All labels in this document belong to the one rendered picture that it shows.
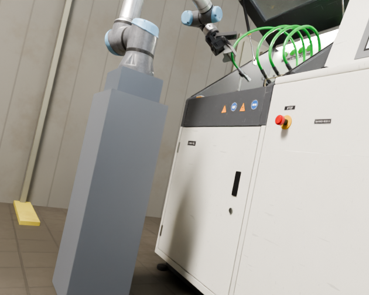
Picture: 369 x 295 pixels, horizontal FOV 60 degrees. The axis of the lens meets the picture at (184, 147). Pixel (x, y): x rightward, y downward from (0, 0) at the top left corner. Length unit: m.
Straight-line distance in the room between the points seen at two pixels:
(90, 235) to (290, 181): 0.72
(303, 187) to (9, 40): 2.47
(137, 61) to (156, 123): 0.26
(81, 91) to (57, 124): 0.36
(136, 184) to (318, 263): 0.68
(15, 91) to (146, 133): 1.80
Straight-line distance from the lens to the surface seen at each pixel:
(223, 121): 1.47
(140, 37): 1.35
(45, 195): 2.95
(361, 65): 1.07
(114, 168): 1.20
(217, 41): 1.82
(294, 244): 1.08
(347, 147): 1.01
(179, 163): 1.74
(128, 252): 1.30
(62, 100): 2.93
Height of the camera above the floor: 0.58
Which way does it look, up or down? 3 degrees up
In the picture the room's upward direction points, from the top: 12 degrees clockwise
